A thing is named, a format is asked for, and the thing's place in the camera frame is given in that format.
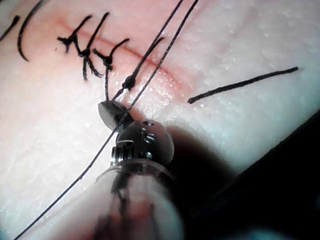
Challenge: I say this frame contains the tissue pad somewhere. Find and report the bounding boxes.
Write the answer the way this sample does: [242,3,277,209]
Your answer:
[0,0,320,240]

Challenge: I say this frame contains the cut black thread piece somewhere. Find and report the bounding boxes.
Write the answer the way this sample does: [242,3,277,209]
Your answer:
[187,66,299,104]

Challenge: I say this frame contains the curved needle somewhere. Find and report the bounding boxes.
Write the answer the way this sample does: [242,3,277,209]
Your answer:
[17,0,42,63]

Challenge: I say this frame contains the right arm needle driver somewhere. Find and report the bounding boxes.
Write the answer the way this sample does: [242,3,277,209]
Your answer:
[111,119,175,168]

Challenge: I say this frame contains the black stitching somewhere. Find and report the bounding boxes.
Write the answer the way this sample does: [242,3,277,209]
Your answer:
[56,12,131,101]

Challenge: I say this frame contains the right arm needle driver jaw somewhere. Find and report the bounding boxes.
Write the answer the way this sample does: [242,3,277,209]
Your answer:
[98,100,124,126]
[114,104,135,132]

